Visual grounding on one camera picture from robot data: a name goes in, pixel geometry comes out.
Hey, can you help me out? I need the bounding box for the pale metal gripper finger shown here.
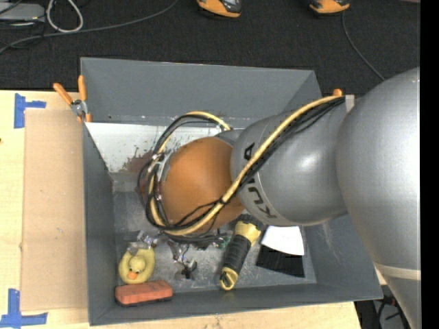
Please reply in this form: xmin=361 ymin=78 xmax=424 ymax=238
xmin=167 ymin=241 xmax=199 ymax=281
xmin=137 ymin=230 xmax=159 ymax=253

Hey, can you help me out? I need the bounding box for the yellow rubber duck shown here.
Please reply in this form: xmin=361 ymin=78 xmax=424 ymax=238
xmin=118 ymin=245 xmax=156 ymax=285

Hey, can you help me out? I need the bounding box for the orange-red sponge block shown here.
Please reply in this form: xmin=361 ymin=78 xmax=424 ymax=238
xmin=114 ymin=279 xmax=174 ymax=307

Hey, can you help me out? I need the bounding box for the white and black flat packet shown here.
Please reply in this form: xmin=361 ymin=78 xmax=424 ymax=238
xmin=255 ymin=225 xmax=307 ymax=278

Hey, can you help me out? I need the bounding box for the brown cardboard board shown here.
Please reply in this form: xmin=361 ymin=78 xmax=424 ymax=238
xmin=19 ymin=108 xmax=91 ymax=312

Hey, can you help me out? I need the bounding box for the grey metal bin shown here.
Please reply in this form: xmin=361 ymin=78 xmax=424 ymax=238
xmin=79 ymin=57 xmax=384 ymax=327

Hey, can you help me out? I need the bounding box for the yellow and black tool handle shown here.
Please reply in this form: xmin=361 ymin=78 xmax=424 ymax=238
xmin=219 ymin=219 xmax=265 ymax=291

